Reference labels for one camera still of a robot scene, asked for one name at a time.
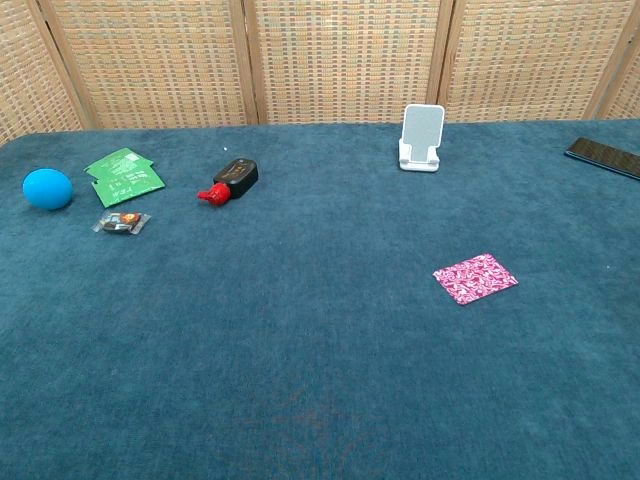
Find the black bottle with red cap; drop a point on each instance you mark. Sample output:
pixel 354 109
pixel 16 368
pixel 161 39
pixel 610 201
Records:
pixel 235 177

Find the white phone stand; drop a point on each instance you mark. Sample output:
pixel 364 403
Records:
pixel 422 127

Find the woven wooden folding screen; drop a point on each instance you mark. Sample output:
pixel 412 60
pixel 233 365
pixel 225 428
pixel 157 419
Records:
pixel 350 60

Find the green foil packet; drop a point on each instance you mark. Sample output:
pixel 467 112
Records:
pixel 112 162
pixel 131 188

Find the black clear snack wrapper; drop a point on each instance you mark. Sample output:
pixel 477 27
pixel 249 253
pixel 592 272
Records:
pixel 120 222

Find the blue ball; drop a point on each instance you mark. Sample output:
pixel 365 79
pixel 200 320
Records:
pixel 47 189

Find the black smartphone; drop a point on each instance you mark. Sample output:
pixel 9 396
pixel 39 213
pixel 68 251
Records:
pixel 605 155

